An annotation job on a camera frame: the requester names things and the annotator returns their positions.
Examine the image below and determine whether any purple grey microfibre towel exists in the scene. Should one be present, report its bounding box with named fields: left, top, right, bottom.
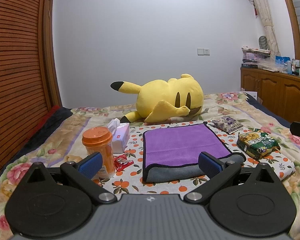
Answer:
left=142, top=122, right=246, bottom=184

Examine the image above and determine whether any brown wooden cabinet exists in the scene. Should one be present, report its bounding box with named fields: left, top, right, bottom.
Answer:
left=241, top=67, right=300, bottom=123

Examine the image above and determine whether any orange lidded plastic cup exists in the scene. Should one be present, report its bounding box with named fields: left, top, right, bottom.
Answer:
left=82, top=127, right=116, bottom=179

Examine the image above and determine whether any red candy wrapper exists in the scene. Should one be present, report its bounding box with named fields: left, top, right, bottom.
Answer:
left=114, top=154, right=134, bottom=172

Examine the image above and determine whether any green yellow snack bag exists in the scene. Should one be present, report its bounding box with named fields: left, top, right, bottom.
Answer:
left=237, top=132, right=281, bottom=160

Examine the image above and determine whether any purple white snack bag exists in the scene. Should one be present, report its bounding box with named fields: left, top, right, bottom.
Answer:
left=212, top=116, right=243, bottom=134

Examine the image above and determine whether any dark blue blanket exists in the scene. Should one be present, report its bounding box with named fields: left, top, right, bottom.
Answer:
left=244, top=92, right=290, bottom=128

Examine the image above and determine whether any pink tissue box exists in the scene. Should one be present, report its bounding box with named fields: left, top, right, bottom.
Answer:
left=107, top=118, right=130, bottom=154

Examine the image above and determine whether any blue white box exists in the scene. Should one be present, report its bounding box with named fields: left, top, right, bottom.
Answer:
left=275, top=56, right=290, bottom=67

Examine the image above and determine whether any stack of folded papers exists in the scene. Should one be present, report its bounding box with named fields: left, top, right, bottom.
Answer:
left=241, top=46, right=271, bottom=63

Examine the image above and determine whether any small grey desk fan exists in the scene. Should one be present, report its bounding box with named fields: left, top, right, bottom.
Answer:
left=258, top=35, right=269, bottom=50

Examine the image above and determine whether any yellow Pikachu plush toy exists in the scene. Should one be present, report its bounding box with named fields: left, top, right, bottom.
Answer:
left=110, top=74, right=204, bottom=123

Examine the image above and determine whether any wooden slatted headboard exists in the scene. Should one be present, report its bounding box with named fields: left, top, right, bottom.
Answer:
left=0, top=0, right=51, bottom=172

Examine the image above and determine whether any beige curtain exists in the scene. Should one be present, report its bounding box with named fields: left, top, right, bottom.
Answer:
left=254, top=0, right=281, bottom=58

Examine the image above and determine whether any white wall switch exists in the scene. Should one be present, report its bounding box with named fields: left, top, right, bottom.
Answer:
left=197, top=48, right=210, bottom=56

